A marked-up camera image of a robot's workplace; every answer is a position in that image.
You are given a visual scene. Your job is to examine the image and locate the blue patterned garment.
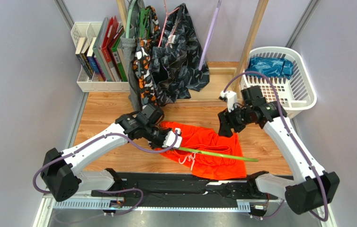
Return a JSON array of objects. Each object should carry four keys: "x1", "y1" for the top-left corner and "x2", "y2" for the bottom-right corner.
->
[{"x1": 246, "y1": 57, "x2": 294, "y2": 79}]

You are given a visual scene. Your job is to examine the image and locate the red folder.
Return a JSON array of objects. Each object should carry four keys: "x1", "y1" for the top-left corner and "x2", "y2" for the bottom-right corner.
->
[{"x1": 101, "y1": 16, "x2": 120, "y2": 82}]

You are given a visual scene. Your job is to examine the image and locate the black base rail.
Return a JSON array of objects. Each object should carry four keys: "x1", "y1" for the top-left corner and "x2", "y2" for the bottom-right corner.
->
[{"x1": 108, "y1": 169, "x2": 281, "y2": 209}]

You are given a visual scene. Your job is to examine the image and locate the dark green hanger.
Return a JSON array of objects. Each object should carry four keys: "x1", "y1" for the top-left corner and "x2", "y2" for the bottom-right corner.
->
[{"x1": 138, "y1": 7, "x2": 151, "y2": 39}]

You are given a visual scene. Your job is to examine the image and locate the white laundry basket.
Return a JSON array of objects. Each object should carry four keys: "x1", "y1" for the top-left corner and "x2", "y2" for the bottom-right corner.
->
[{"x1": 249, "y1": 46, "x2": 317, "y2": 119}]

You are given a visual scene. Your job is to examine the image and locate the green folder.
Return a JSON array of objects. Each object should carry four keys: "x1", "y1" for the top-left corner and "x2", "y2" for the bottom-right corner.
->
[{"x1": 111, "y1": 28, "x2": 128, "y2": 82}]

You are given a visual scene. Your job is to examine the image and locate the dark navy book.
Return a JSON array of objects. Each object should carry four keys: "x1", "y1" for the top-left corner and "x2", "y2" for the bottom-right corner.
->
[{"x1": 75, "y1": 37, "x2": 93, "y2": 79}]

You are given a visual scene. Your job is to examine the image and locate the grey shorts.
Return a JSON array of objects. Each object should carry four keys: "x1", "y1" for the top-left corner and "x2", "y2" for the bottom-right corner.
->
[{"x1": 121, "y1": 37, "x2": 152, "y2": 111}]

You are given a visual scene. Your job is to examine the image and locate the grey-green folder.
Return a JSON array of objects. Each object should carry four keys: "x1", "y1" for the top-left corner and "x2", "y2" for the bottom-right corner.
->
[{"x1": 93, "y1": 17, "x2": 112, "y2": 82}]

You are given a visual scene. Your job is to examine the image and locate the pale green hanger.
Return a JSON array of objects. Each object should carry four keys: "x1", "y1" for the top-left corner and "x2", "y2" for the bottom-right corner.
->
[{"x1": 125, "y1": 0, "x2": 137, "y2": 39}]

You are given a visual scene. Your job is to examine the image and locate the lime green hanger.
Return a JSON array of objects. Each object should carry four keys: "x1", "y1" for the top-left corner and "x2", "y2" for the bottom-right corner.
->
[{"x1": 179, "y1": 147, "x2": 259, "y2": 162}]

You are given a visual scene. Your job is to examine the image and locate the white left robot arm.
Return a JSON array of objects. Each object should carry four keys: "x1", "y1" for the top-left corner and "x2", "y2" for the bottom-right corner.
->
[{"x1": 34, "y1": 105, "x2": 182, "y2": 202}]

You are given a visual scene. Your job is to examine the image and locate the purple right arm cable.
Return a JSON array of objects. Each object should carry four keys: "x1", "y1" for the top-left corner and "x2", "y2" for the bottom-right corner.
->
[{"x1": 223, "y1": 71, "x2": 329, "y2": 222}]

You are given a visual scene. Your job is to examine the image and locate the orange camouflage shorts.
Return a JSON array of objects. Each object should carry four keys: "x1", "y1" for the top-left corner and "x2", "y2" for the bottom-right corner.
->
[{"x1": 133, "y1": 6, "x2": 161, "y2": 108}]

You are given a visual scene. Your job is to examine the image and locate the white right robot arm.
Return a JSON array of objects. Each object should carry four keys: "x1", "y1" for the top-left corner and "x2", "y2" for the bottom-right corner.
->
[{"x1": 218, "y1": 86, "x2": 340, "y2": 215}]

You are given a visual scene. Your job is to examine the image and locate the dark leaf-pattern shorts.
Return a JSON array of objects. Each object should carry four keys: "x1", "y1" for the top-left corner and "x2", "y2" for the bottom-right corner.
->
[{"x1": 151, "y1": 3, "x2": 210, "y2": 106}]

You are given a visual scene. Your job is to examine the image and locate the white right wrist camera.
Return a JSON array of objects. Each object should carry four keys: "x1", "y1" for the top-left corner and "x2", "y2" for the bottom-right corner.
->
[{"x1": 219, "y1": 90, "x2": 238, "y2": 112}]

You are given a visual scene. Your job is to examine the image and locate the purple hanger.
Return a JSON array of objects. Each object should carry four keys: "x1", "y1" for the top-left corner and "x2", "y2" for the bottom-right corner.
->
[{"x1": 198, "y1": 0, "x2": 222, "y2": 70}]

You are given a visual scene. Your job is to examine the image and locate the pink hanger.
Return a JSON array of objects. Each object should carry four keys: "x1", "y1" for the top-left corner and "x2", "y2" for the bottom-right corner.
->
[{"x1": 158, "y1": 0, "x2": 179, "y2": 47}]

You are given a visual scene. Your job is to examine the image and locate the wooden clothes rack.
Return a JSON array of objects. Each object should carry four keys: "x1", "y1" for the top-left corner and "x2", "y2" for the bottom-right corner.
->
[{"x1": 116, "y1": 0, "x2": 268, "y2": 91}]

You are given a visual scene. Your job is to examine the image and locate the white file organizer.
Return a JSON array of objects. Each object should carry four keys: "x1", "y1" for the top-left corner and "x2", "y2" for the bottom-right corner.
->
[{"x1": 71, "y1": 22, "x2": 129, "y2": 92}]

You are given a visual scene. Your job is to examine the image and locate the blue book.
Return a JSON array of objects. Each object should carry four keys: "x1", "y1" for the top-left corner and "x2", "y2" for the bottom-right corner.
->
[{"x1": 86, "y1": 37, "x2": 102, "y2": 77}]

